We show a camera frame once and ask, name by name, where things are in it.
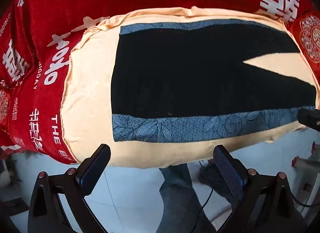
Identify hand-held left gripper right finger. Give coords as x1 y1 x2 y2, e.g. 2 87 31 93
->
212 145 304 233

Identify red embroidered satin cover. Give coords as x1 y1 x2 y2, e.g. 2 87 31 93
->
285 10 320 83

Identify black cable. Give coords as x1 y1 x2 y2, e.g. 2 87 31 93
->
292 194 315 209
199 160 235 233

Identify person's jeans leg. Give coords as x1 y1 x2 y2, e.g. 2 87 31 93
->
156 164 218 233

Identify cream cloth sheet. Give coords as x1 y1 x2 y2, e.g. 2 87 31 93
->
60 6 320 171

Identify black pants with blue stripes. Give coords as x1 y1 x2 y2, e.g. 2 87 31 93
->
111 21 317 143

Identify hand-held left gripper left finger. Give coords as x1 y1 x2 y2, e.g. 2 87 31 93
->
27 143 112 233

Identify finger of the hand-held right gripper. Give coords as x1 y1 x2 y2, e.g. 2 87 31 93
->
297 106 320 133

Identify red printed blanket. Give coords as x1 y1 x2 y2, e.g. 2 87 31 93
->
0 0 320 164

